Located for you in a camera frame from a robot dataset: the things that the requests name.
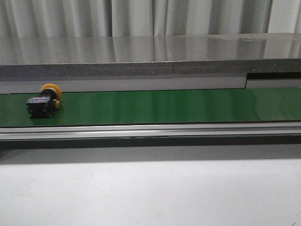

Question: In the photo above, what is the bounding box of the white pleated curtain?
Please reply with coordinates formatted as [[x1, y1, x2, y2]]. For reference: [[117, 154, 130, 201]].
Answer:
[[0, 0, 301, 38]]

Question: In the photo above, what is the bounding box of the grey conveyor rear guide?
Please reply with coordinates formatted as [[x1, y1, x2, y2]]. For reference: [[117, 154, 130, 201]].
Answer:
[[0, 72, 301, 94]]

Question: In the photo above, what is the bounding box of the green conveyor belt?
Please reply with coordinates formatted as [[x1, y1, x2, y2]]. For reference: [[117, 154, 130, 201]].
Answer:
[[0, 88, 301, 127]]

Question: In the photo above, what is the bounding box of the aluminium conveyor front rail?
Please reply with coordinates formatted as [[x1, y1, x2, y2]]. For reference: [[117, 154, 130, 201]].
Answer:
[[0, 121, 301, 141]]

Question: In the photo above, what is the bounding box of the yellow black push button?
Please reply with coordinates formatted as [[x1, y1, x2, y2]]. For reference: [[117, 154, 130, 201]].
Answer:
[[26, 83, 62, 119]]

